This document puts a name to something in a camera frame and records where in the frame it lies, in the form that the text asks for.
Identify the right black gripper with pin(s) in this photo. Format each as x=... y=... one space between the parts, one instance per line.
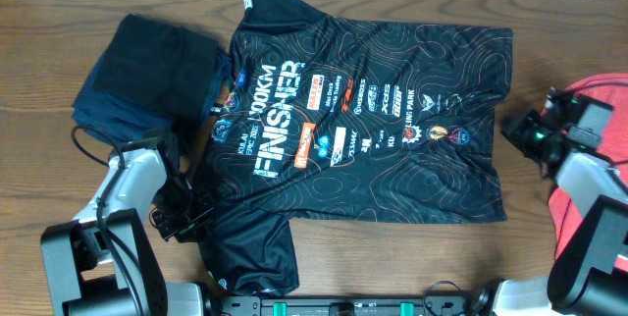
x=514 y=128

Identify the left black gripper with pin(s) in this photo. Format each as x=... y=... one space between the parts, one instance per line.
x=184 y=232

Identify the black jersey with orange contour lines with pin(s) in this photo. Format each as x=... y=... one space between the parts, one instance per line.
x=336 y=119

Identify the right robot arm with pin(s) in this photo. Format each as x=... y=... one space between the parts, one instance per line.
x=584 y=279

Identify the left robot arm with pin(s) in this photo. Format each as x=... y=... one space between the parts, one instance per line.
x=101 y=262

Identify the folded dark navy clothes stack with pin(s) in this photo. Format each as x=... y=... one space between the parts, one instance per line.
x=151 y=76

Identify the red shirt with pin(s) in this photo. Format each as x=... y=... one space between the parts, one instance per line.
x=586 y=179

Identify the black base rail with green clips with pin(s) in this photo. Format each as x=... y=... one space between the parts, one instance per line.
x=443 y=298

